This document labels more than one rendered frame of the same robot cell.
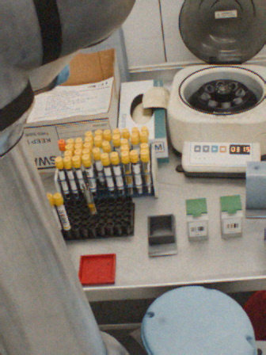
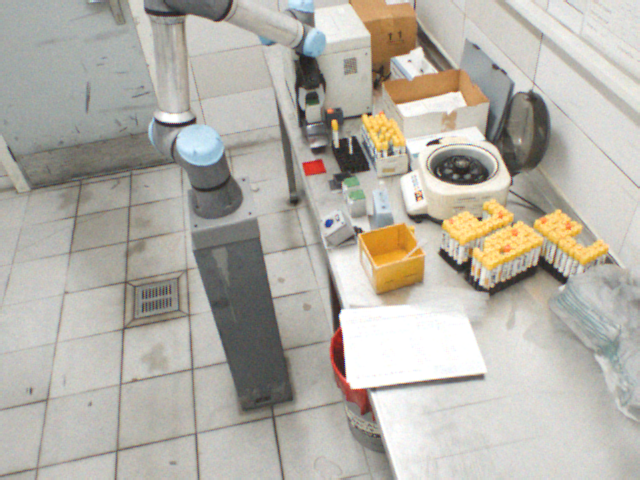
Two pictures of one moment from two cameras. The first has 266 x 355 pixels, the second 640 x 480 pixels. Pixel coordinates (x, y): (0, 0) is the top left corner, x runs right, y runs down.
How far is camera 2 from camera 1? 1.49 m
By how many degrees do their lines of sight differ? 55
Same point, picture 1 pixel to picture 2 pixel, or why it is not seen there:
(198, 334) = (192, 137)
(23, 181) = (162, 34)
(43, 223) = (165, 50)
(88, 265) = (316, 164)
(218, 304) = (207, 141)
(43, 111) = (431, 103)
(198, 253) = (334, 202)
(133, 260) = (324, 179)
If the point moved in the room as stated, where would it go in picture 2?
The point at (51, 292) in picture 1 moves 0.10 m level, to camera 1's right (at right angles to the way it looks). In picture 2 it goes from (160, 70) to (166, 87)
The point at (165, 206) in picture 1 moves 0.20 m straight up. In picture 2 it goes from (370, 182) to (369, 127)
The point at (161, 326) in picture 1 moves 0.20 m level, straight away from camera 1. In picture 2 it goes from (195, 128) to (266, 110)
